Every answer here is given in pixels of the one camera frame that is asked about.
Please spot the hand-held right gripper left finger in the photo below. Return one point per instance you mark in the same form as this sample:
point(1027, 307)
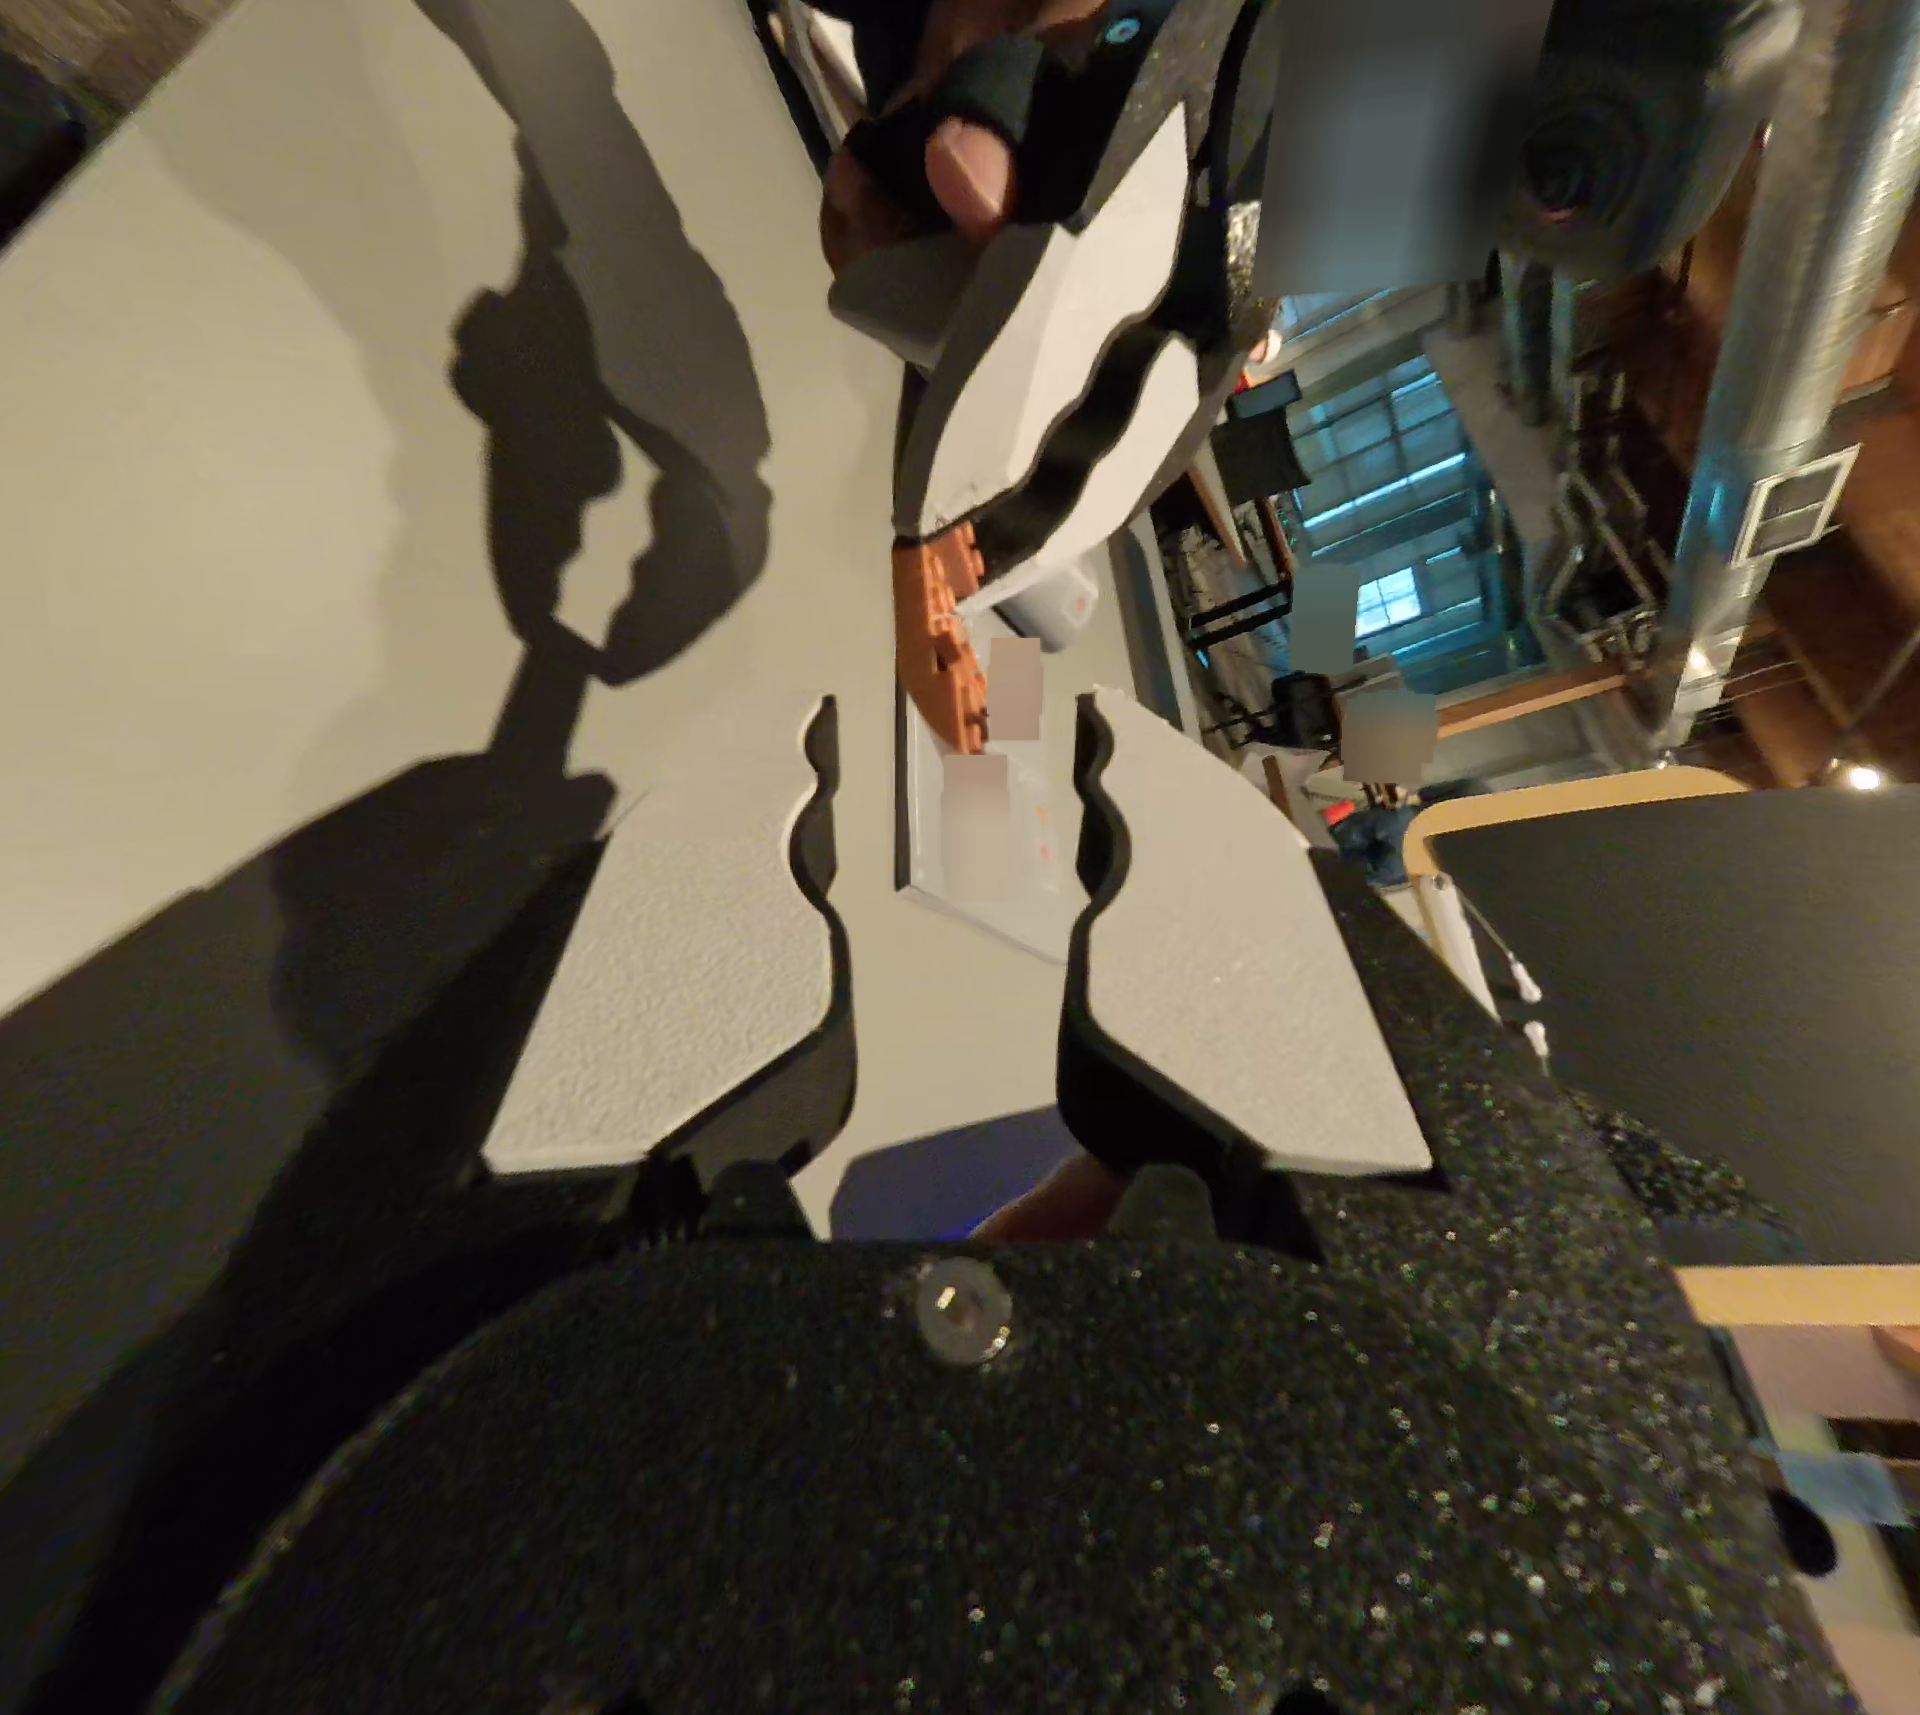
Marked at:
point(674, 997)

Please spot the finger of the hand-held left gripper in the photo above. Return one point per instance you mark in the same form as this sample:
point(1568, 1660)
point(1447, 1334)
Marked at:
point(1034, 351)
point(1155, 441)

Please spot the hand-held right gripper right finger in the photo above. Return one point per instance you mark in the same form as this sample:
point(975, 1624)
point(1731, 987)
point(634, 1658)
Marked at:
point(1230, 997)

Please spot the orange brick assembly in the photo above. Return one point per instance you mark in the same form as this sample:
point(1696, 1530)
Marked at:
point(938, 637)

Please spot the grey desk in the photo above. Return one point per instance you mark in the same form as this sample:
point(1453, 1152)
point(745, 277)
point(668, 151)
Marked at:
point(301, 395)

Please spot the white container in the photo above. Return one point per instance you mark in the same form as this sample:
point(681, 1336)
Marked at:
point(1050, 607)

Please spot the white instruction booklet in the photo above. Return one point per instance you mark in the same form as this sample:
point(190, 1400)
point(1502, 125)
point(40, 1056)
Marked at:
point(1034, 907)

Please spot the black table with wooden edge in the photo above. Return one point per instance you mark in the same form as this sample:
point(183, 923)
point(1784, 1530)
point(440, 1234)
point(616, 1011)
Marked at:
point(1725, 997)

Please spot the white vent grille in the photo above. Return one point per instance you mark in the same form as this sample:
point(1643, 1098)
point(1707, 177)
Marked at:
point(1797, 509)

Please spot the large silver ventilation duct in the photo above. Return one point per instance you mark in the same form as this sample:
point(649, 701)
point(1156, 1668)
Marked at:
point(1800, 321)

